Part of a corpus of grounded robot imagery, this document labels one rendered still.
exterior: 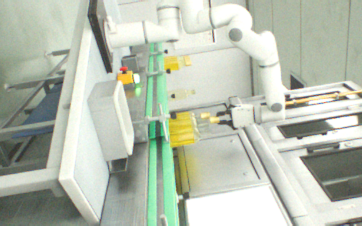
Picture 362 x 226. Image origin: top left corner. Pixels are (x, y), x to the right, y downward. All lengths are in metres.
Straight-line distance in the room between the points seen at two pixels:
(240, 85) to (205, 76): 0.83
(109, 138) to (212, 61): 6.46
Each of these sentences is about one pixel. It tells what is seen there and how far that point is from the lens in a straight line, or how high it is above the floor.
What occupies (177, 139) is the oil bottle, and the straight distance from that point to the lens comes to 1.45.
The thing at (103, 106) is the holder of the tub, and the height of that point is 0.79.
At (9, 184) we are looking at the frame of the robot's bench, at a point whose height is 0.57.
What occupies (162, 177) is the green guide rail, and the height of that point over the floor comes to 0.93.
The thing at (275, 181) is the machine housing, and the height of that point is 1.34.
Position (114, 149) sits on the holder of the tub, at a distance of 1.16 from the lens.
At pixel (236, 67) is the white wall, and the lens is 7.65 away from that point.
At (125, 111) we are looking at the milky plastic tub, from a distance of 1.27.
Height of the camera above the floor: 1.03
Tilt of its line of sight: 2 degrees up
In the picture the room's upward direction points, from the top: 80 degrees clockwise
